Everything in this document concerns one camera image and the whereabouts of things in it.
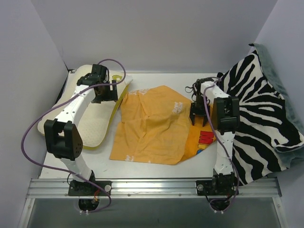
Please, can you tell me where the zebra print cushion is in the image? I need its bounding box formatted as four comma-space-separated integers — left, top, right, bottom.
218, 50, 304, 185

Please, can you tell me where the aluminium mounting rail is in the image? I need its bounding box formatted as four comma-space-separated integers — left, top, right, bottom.
26, 178, 283, 199

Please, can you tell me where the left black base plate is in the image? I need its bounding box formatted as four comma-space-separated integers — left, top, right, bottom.
68, 180, 112, 196

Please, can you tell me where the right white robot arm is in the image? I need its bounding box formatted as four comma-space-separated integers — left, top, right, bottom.
190, 77, 240, 194

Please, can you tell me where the grey-green towel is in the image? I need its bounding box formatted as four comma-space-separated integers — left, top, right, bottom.
249, 43, 304, 168

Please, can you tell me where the orange pillowcase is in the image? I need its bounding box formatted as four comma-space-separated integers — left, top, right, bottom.
110, 85, 216, 165

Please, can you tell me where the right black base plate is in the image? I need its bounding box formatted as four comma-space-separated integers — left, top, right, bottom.
196, 180, 235, 196

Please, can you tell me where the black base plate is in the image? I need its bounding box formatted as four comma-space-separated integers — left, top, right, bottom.
196, 180, 235, 196
68, 180, 112, 196

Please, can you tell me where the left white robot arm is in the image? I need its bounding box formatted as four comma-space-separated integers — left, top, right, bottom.
44, 64, 118, 195

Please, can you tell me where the cream memory foam pillow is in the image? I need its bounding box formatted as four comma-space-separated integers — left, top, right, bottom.
37, 64, 133, 151

